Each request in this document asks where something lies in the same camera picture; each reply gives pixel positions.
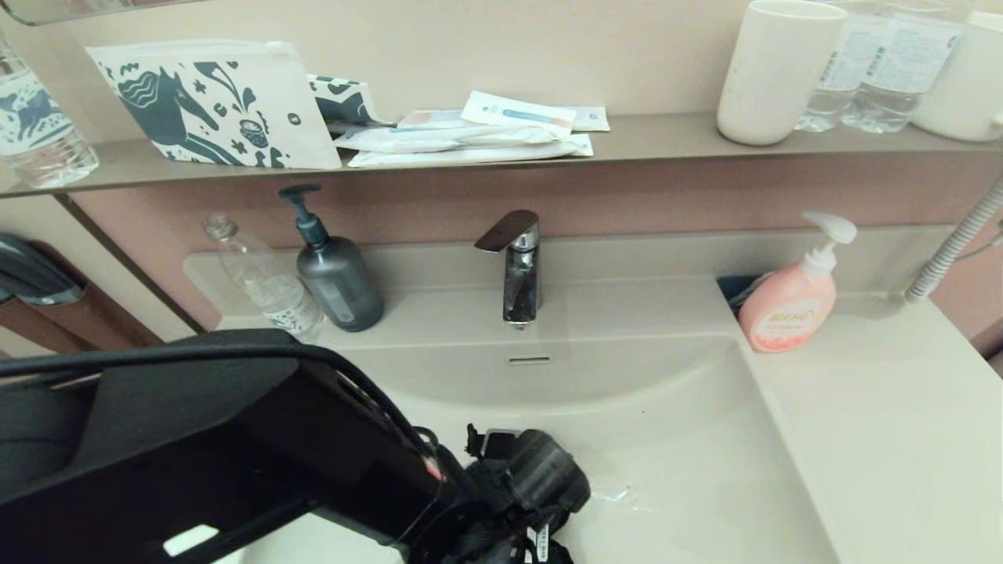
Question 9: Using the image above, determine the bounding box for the plain white cup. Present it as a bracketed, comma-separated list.
[717, 0, 849, 146]

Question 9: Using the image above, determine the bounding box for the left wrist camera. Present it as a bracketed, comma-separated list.
[469, 425, 520, 465]

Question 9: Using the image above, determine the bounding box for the white sachet blue stripe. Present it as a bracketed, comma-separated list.
[461, 91, 578, 136]

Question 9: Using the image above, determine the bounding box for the white ceramic sink basin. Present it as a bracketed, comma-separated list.
[235, 333, 841, 564]

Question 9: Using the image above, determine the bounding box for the small blue print pouch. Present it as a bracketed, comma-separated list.
[307, 74, 393, 128]

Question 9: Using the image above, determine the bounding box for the black hair dryer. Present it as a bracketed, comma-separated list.
[0, 233, 83, 306]

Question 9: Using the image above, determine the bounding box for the white ribbed mug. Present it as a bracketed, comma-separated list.
[913, 9, 1003, 143]

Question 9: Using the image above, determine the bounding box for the white corrugated hose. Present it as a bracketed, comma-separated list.
[905, 180, 1003, 305]

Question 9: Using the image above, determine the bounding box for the dark blue packet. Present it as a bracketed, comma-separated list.
[717, 274, 773, 314]

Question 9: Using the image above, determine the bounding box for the pink soap pump bottle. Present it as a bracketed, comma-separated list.
[738, 210, 859, 353]

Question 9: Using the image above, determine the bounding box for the beige wall shelf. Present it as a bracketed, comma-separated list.
[0, 114, 1003, 197]

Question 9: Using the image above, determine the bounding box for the brown fabric holder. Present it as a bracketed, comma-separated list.
[0, 239, 165, 353]

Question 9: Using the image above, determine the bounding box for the clear water bottle white label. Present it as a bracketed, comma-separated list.
[798, 0, 871, 132]
[842, 0, 969, 134]

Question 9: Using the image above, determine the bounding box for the large horse print pouch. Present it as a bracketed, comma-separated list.
[86, 41, 343, 170]

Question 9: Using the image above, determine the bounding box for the clear water bottle blue print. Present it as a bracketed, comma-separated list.
[0, 35, 100, 189]

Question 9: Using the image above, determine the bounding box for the dark grey pump bottle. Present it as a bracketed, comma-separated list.
[280, 184, 385, 332]

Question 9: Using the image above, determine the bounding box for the white sachet peach print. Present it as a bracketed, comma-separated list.
[398, 110, 469, 130]

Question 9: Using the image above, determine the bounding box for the chrome faucet brown lever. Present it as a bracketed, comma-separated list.
[474, 209, 543, 330]

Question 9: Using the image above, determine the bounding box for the long white sachet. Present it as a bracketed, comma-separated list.
[348, 134, 594, 168]
[333, 125, 561, 153]

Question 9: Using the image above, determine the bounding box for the empty clear plastic bottle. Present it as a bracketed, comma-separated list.
[204, 213, 326, 343]

